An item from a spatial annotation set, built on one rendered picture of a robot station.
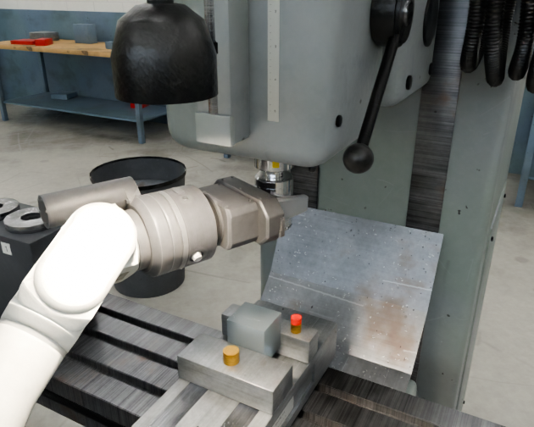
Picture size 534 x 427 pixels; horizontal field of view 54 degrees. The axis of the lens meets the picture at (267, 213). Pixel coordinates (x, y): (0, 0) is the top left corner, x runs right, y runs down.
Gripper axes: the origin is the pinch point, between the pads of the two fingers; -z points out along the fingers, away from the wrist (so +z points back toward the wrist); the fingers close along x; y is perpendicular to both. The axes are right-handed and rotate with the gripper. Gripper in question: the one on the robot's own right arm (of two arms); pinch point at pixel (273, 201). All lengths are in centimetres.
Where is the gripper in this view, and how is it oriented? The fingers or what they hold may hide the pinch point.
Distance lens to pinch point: 65.1
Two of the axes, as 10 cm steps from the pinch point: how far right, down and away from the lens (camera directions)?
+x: -6.0, -3.2, 7.3
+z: -8.0, 2.3, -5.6
